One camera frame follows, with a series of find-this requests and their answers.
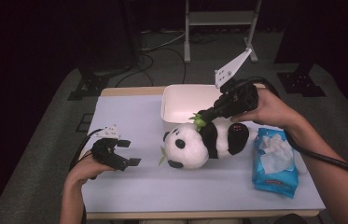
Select hand-held gripper cable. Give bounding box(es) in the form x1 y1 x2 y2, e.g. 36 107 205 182
233 77 348 185
68 128 104 224

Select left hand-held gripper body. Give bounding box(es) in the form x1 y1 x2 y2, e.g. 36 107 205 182
90 124 122 171

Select black floor cable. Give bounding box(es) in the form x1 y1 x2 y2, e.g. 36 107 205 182
115 52 156 88

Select panda plush toy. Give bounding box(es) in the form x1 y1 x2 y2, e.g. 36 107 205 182
159 112 258 171

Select black stand base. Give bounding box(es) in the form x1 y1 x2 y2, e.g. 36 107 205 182
276 59 327 98
67 62 110 101

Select pale lavender table mat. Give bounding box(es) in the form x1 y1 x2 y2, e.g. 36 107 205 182
81 92 327 214

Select white metal stand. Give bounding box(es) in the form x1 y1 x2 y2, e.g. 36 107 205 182
183 0 263 64

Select person's left hand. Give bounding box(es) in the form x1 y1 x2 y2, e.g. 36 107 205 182
64 152 114 189

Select wooden table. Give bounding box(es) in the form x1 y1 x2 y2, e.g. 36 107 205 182
81 83 327 220

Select white plastic storage bin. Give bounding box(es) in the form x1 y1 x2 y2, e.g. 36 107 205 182
160 83 236 133

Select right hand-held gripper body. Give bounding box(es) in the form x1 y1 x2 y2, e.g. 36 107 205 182
214 47 259 118

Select dark round object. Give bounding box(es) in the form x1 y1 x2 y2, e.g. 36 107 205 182
271 211 308 224

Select grey floor cables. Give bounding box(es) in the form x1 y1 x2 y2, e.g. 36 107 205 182
140 29 188 52

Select blue wet wipes packet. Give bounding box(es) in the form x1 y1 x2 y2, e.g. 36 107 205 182
251 127 300 199

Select right hand-held gripper cable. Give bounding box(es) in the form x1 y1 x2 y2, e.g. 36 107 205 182
233 77 348 185

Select left hand-held gripper cable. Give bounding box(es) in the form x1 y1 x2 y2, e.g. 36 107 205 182
68 128 104 224

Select black floor socket frame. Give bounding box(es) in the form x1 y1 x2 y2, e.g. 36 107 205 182
76 113 95 133

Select person's right hand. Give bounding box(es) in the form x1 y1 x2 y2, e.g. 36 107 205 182
230 88 304 131

